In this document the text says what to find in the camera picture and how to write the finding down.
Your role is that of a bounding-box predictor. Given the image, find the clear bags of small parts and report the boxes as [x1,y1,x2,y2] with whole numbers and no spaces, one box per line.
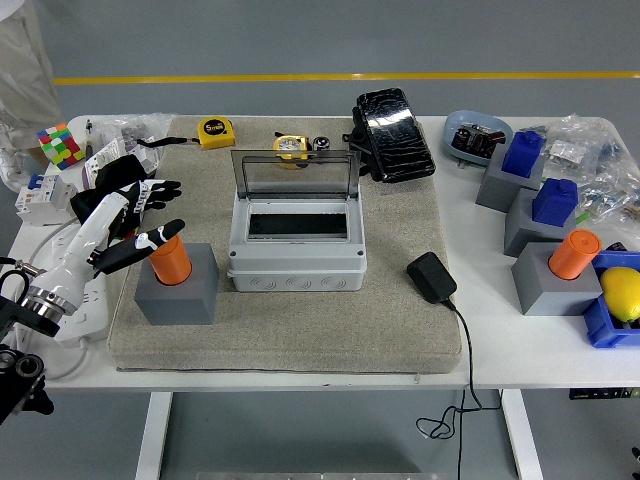
[539,113,640,226]

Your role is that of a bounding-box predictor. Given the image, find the yellow tape measure black strap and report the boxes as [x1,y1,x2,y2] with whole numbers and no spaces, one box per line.
[137,117,236,151]

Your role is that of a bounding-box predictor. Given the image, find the grey-brown fabric mat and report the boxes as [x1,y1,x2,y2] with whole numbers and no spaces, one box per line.
[107,115,462,375]

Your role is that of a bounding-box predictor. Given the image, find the orange cylinder battery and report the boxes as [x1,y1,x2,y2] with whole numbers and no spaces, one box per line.
[548,228,603,281]
[148,234,194,287]

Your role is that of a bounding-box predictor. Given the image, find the blue plastic bin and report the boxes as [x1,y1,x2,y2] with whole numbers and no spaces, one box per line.
[580,249,640,350]

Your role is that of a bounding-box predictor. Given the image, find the black plug adapter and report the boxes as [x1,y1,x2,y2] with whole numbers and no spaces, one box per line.
[405,251,459,305]

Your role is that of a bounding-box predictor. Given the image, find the clear plastic bag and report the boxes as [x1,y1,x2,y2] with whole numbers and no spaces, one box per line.
[92,112,174,151]

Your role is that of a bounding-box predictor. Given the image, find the white circuit breaker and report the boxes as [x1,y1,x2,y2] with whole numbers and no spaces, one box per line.
[13,173,79,227]

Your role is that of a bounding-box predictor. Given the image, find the yellow tape measure chrome face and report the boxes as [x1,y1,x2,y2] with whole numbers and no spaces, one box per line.
[272,132,310,171]

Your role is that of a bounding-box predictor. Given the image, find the grey cube holder round hole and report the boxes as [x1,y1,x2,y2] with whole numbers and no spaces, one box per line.
[133,243,220,327]

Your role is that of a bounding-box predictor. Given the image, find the white power strip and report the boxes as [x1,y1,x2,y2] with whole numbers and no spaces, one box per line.
[49,229,111,344]

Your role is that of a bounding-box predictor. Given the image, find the grey plastic junction box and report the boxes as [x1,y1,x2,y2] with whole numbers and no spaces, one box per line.
[227,194,368,294]

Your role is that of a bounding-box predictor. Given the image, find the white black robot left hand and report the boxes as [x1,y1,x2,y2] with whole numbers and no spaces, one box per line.
[27,179,187,316]

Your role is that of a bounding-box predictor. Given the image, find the black cloth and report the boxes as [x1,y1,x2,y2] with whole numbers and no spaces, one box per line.
[69,153,151,241]

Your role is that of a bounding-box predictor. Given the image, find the yellow lemon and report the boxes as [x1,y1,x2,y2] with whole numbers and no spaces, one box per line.
[599,266,640,324]

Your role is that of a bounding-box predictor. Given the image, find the blue block battery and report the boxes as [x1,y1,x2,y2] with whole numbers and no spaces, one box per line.
[530,177,580,227]
[501,130,546,180]

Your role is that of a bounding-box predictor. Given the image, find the white purple card packet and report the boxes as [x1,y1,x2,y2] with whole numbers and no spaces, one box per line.
[81,137,126,191]

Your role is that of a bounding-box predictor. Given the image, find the white table leg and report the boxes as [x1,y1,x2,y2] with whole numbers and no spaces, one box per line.
[501,388,544,480]
[134,391,174,480]

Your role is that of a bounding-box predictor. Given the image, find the black adapter cord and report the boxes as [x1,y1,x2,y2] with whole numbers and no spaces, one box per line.
[415,297,501,480]

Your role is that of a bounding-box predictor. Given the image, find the smoky transparent box lid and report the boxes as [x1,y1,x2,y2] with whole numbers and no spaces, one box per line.
[230,148,362,201]

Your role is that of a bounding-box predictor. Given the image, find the blue-grey bowl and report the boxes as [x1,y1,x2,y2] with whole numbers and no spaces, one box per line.
[443,109,515,167]

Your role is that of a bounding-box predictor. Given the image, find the large colourful puzzle cube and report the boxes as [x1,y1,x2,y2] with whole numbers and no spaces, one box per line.
[36,123,86,172]

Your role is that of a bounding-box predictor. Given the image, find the black table control panel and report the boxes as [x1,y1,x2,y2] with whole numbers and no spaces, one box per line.
[568,387,640,401]

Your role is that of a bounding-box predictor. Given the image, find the dark electronic parts pile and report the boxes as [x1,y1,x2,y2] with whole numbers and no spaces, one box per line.
[450,123,507,160]

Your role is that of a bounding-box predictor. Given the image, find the small white module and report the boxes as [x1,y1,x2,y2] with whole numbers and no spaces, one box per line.
[127,147,162,174]

